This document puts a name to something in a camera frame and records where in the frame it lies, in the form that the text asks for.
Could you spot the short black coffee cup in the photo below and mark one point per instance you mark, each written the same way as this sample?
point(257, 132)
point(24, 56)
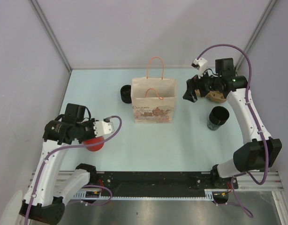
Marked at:
point(125, 93)

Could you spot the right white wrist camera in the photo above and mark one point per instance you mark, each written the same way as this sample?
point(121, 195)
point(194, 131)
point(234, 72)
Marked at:
point(201, 65)

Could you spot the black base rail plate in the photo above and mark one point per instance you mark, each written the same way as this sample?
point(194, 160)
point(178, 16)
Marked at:
point(159, 183)

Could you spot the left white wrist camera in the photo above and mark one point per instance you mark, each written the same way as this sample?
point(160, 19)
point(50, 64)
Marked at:
point(102, 128)

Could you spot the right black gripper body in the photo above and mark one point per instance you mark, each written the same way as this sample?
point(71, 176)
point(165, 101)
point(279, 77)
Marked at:
point(207, 84)

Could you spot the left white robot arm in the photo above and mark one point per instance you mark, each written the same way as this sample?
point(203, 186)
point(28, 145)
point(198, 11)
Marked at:
point(42, 202)

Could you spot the white slotted cable duct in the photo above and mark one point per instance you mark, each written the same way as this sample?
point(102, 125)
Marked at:
point(195, 195)

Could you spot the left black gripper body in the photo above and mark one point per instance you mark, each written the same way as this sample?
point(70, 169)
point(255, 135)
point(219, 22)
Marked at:
point(86, 131)

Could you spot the red cylindrical container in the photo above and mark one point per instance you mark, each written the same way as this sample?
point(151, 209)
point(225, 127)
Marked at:
point(96, 143)

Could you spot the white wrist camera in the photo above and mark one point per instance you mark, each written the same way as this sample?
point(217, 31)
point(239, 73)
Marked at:
point(201, 65)
point(102, 128)

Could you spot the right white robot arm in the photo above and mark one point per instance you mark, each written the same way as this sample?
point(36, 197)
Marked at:
point(259, 150)

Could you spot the tall black coffee cup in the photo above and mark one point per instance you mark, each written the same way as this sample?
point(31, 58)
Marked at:
point(217, 117)

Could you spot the beige paper takeout bag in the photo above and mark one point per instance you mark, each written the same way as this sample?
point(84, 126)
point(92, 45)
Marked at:
point(153, 99)

